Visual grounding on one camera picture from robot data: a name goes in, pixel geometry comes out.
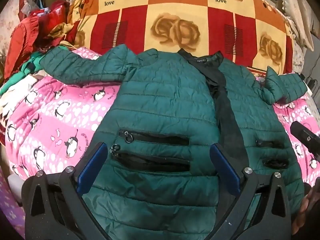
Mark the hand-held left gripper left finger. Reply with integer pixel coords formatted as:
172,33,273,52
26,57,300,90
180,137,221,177
21,141,108,240

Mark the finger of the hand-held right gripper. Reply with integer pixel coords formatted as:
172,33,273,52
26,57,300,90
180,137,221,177
290,121,320,161

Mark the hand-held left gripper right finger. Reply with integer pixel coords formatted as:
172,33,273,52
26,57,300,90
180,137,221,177
209,143,304,240

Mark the green quilted puffer jacket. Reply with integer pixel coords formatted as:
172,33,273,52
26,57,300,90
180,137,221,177
39,44,308,240

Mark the person's right hand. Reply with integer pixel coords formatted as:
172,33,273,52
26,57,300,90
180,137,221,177
292,184,320,236

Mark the pink penguin print blanket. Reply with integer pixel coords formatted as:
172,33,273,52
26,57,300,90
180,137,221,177
0,47,320,198

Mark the purple floral cloth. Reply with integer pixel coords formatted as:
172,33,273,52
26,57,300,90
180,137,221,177
0,177,25,240

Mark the green knit garment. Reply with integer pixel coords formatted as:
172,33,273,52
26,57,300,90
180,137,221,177
0,51,50,96

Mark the cream pillow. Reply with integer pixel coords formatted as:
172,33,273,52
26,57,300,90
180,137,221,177
277,0,316,51

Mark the red crumpled garment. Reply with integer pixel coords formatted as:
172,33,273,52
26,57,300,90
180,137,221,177
4,1,78,80

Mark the red orange rose print blanket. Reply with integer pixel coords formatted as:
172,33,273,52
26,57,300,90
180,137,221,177
67,0,298,77

